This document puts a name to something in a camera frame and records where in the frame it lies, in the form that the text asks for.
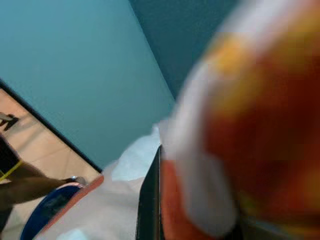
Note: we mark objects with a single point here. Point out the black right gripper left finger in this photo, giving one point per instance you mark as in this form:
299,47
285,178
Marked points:
150,200

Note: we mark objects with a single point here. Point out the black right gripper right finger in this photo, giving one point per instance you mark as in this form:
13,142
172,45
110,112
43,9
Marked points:
275,232

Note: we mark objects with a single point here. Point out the pink pillow with orange spots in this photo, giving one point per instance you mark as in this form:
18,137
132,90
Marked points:
262,125

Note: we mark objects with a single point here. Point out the dark blue waste bin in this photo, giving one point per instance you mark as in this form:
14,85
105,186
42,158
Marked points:
47,207

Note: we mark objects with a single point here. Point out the person in pink shirt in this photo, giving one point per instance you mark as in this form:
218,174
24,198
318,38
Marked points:
25,185

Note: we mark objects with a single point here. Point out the teal upholstered bed frame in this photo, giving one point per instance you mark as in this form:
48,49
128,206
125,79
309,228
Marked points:
175,37

